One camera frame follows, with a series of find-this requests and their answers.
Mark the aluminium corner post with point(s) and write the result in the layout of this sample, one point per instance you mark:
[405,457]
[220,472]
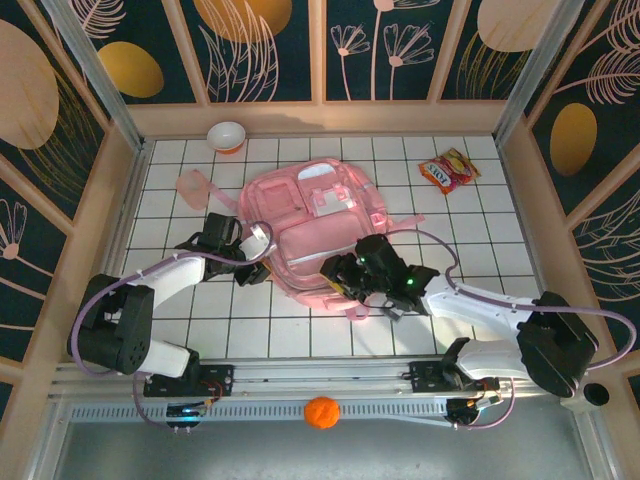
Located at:
[539,70]
[101,80]

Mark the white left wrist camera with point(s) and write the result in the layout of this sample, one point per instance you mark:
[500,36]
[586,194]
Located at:
[255,242]

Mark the translucent pink plastic cup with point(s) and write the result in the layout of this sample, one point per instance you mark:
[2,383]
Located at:
[192,190]

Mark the aluminium side rail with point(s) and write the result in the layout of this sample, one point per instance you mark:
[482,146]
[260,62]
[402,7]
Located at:
[131,200]

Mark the white bowl orange rim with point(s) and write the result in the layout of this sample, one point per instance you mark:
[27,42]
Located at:
[226,135]

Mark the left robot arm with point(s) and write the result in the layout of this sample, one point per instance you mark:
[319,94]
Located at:
[170,272]

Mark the red orange snack packet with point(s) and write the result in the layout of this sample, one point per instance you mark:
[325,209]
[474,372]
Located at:
[450,172]

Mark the pink student backpack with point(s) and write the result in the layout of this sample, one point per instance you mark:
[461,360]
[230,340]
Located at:
[310,240]

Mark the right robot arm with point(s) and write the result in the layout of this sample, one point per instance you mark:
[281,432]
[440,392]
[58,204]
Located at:
[475,305]

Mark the grey box black lens camera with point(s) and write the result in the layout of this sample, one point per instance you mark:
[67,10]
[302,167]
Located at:
[597,395]

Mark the aluminium mounting rail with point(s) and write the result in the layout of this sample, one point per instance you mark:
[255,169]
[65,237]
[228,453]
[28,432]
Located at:
[320,372]

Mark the small black control board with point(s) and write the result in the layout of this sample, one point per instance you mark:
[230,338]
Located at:
[462,412]
[182,412]

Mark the orange ball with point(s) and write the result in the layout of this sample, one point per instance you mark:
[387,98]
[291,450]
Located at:
[321,412]

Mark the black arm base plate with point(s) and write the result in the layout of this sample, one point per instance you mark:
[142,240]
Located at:
[220,380]
[425,375]

